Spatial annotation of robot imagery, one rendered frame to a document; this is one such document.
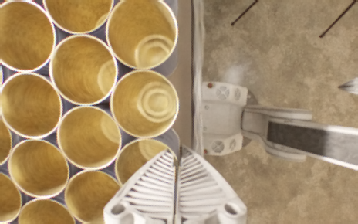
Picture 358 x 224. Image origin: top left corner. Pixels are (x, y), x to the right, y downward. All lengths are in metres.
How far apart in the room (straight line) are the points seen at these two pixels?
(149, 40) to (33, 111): 0.18
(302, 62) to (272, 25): 0.46
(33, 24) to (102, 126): 0.15
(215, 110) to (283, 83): 0.83
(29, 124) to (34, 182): 0.07
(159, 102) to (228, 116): 0.90
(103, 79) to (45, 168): 0.15
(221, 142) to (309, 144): 0.53
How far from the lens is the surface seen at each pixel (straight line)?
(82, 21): 0.24
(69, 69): 0.20
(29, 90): 0.24
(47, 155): 0.27
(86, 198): 0.24
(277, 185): 1.86
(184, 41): 0.23
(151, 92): 0.21
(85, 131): 0.22
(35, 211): 0.28
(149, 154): 0.23
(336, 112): 2.04
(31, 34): 0.26
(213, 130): 1.06
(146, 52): 0.23
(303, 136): 0.70
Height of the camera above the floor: 1.31
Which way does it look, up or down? 86 degrees down
